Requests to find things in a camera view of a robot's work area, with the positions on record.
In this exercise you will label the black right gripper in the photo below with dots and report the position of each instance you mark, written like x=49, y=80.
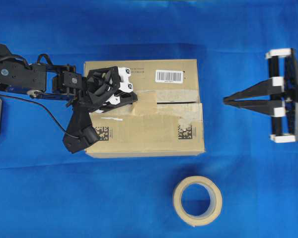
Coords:
x=284, y=112

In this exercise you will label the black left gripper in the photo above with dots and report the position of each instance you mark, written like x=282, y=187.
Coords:
x=102, y=90

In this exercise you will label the brown cardboard box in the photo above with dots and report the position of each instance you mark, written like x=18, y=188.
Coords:
x=175, y=130

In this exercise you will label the beige tape piece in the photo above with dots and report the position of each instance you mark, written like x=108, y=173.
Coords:
x=146, y=104

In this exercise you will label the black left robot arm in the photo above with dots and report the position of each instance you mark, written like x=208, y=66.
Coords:
x=39, y=80

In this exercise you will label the beige tape roll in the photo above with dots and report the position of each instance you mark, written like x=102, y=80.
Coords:
x=215, y=206

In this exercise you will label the white barcode label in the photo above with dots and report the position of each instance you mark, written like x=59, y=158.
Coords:
x=169, y=76

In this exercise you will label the blue table cloth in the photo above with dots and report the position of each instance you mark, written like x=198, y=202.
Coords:
x=47, y=192

